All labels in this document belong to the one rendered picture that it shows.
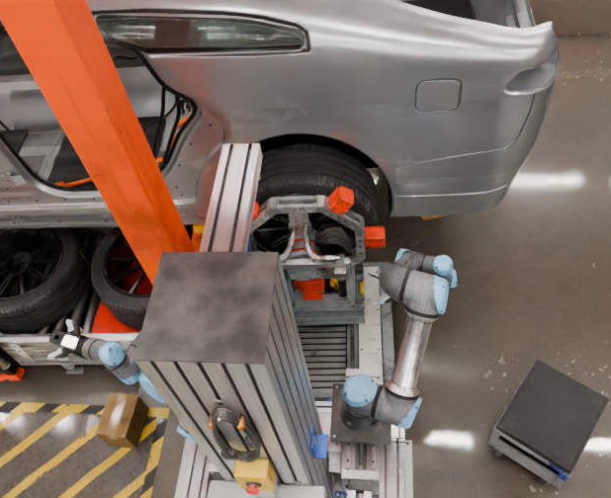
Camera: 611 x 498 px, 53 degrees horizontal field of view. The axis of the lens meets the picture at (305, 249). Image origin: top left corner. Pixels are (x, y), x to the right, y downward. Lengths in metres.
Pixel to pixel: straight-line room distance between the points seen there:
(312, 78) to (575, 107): 2.73
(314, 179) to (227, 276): 1.35
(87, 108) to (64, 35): 0.24
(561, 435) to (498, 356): 0.65
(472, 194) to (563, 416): 1.05
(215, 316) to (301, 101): 1.37
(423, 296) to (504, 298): 1.63
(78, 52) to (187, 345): 0.89
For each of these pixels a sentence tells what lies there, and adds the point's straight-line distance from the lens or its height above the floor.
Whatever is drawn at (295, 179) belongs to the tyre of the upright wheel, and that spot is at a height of 1.18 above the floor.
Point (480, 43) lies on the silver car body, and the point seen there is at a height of 1.65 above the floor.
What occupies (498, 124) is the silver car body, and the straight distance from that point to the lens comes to 2.55.
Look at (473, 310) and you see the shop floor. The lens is 3.52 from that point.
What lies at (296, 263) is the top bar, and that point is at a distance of 2.50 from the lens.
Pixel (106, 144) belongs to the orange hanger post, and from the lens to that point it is 1.94.
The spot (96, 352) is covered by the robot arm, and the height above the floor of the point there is 1.26.
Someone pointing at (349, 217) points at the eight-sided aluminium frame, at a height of 1.02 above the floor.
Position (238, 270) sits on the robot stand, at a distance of 1.23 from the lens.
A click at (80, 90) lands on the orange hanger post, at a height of 2.00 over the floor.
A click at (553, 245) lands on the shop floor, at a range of 3.86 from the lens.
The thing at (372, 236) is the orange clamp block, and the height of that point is 0.88.
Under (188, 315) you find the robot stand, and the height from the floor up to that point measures 2.03.
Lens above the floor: 3.02
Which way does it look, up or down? 54 degrees down
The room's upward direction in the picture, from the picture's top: 10 degrees counter-clockwise
